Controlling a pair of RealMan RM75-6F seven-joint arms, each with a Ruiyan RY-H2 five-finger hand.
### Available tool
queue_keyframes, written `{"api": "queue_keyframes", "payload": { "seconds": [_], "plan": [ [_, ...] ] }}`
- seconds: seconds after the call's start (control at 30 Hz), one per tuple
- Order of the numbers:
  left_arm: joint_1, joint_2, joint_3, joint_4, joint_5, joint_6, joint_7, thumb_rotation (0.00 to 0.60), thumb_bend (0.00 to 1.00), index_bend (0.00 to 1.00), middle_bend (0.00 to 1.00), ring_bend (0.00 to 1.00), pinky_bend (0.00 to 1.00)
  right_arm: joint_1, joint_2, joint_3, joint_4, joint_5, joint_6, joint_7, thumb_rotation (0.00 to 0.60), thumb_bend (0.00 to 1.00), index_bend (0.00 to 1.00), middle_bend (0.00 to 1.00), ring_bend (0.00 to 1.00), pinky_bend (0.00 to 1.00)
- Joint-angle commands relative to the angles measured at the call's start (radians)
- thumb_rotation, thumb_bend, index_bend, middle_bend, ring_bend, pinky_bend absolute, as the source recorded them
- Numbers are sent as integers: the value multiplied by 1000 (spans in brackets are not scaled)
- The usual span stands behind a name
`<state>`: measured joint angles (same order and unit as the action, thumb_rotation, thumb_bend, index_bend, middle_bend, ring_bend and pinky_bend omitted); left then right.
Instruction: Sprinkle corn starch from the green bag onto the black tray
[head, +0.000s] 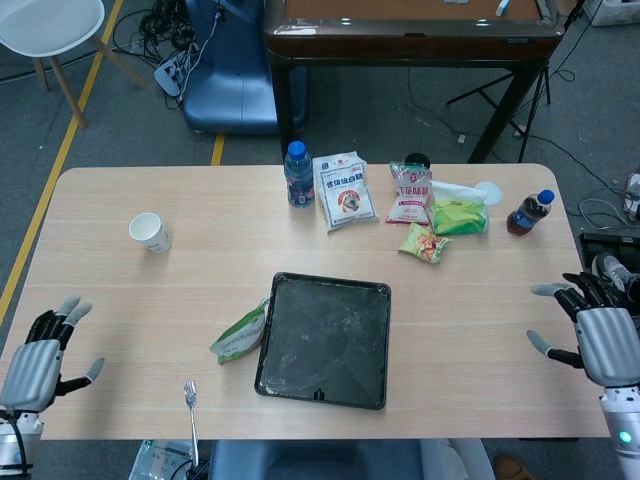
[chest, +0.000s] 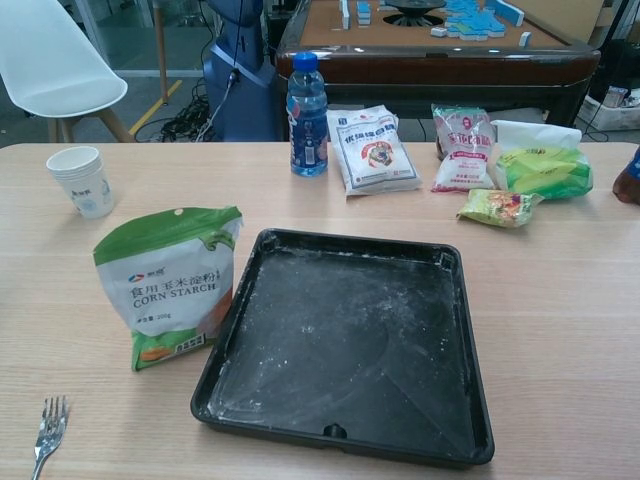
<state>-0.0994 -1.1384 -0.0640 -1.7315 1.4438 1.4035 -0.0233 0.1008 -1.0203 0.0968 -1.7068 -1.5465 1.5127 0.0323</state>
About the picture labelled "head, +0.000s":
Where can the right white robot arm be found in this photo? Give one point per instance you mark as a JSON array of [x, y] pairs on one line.
[[622, 425]]

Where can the grey sneaker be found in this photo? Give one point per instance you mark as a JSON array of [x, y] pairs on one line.
[[612, 270]]

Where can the white floor socket box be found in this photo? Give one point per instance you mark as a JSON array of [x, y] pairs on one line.
[[635, 195]]

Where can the blue white mahjong tile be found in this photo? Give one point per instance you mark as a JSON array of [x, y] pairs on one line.
[[502, 6]]

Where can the brown shoe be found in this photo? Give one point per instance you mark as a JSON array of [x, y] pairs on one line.
[[512, 469]]

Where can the white chair wooden legs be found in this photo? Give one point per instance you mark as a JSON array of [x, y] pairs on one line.
[[45, 25]]

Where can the silver metal fork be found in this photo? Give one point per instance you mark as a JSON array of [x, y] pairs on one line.
[[192, 420]]

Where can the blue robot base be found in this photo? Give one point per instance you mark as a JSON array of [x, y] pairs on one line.
[[230, 85]]

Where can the white bag pink print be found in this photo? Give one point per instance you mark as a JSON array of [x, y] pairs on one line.
[[411, 197]]

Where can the clear plastic bag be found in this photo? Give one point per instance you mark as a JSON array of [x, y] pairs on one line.
[[155, 460]]

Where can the clear bottle blue cap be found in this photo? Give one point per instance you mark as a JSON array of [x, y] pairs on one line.
[[298, 180]]

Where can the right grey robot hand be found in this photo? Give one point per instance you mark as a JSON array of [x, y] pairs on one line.
[[607, 345]]

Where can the brown mahjong table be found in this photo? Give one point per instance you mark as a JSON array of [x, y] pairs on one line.
[[410, 45]]

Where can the small green snack packet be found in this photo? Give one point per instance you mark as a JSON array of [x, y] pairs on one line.
[[425, 243]]

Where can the white power strip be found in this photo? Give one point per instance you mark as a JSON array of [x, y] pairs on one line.
[[170, 72]]

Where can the green tissue pack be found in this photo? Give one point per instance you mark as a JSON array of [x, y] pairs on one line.
[[457, 215]]

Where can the black tripod stand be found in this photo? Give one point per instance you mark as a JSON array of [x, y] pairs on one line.
[[487, 90]]

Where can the white sugar bag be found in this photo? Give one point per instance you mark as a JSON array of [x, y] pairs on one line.
[[347, 192]]

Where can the dark drink bottle blue cap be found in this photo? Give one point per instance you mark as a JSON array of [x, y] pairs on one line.
[[525, 217]]

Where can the blue robot torso base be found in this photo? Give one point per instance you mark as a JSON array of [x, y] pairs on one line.
[[310, 460]]

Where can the white paper cup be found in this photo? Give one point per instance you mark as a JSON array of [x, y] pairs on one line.
[[152, 235]]

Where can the green white snack bag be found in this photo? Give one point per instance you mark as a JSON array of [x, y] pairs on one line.
[[240, 335]]

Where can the black floor case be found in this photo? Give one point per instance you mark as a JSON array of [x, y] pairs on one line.
[[607, 242]]

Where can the white round lid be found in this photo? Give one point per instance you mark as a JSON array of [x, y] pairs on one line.
[[492, 192]]

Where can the black square baking tray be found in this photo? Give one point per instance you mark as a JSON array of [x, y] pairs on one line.
[[325, 340]]

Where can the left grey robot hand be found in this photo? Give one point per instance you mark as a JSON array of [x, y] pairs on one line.
[[35, 370]]

